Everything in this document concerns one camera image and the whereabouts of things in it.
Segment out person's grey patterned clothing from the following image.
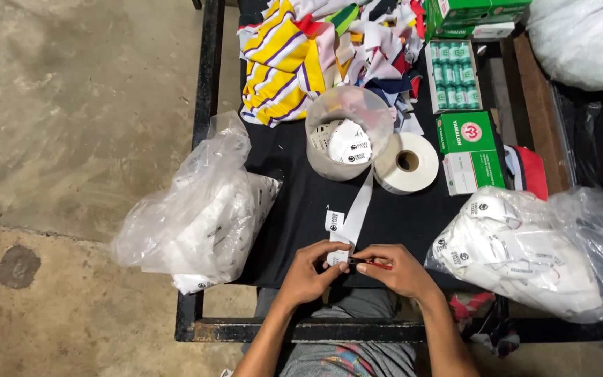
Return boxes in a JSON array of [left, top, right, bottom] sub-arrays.
[[241, 286, 418, 377]]

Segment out red white black fabric piece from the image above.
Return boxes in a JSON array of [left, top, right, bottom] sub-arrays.
[[504, 145, 549, 202]]

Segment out white and green box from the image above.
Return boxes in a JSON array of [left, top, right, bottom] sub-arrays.
[[442, 150, 507, 197]]

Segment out clear bag of white labels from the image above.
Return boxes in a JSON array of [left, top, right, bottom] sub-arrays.
[[424, 185, 603, 326], [110, 110, 283, 295]]

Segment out red thread snips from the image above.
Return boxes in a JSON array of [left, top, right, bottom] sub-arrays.
[[348, 258, 394, 271]]

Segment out green box with round logo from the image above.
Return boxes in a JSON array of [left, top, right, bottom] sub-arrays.
[[435, 110, 497, 156]]

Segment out red fabric scraps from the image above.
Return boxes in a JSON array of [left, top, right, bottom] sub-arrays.
[[447, 291, 521, 359]]

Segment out person's right hand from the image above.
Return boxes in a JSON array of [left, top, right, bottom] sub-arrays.
[[351, 243, 441, 304]]

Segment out brown wooden plank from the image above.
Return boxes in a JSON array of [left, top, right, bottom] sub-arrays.
[[512, 32, 573, 195]]

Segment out open box of green spools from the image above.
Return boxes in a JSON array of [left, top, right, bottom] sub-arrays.
[[424, 40, 484, 115]]

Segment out black metal table frame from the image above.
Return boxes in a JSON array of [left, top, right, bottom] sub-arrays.
[[174, 0, 603, 344]]

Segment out pile of colourful fabric scraps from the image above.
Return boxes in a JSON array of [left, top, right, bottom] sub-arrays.
[[237, 0, 429, 128]]

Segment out white sack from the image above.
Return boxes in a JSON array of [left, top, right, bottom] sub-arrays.
[[523, 0, 603, 93]]

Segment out white printed label tag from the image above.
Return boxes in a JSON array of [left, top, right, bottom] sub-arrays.
[[325, 209, 345, 233], [326, 249, 352, 268]]

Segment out person's left hand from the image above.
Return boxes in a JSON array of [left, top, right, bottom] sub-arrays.
[[281, 240, 353, 310]]

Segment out heap of white labels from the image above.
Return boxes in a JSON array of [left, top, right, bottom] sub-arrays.
[[311, 119, 373, 166]]

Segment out clear plastic tub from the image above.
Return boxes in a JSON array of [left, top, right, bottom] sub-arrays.
[[305, 86, 396, 182]]

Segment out stack of green cartons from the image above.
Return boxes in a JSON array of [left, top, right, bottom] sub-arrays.
[[423, 0, 534, 42]]

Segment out white ribbon strip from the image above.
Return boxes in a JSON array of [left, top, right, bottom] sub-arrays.
[[330, 170, 375, 248]]

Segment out black table cloth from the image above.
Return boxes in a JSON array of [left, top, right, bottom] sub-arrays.
[[236, 0, 509, 293]]

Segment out white ribbon roll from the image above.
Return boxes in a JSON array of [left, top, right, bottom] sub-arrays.
[[373, 132, 440, 196]]

